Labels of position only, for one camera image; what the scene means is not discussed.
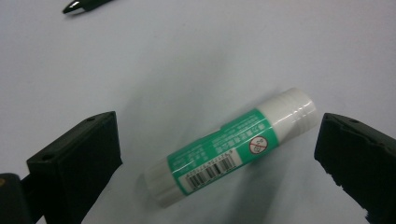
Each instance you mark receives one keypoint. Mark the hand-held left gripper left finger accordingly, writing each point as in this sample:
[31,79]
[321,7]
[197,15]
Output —
[74,161]

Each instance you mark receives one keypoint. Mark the white table mat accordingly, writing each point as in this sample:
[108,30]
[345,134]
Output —
[155,62]

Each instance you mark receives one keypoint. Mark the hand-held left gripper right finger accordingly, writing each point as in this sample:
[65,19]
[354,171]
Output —
[361,155]

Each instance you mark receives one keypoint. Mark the green and white glue stick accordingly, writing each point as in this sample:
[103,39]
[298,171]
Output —
[224,146]

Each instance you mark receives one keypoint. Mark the black pen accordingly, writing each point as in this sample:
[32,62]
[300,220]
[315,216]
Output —
[84,4]

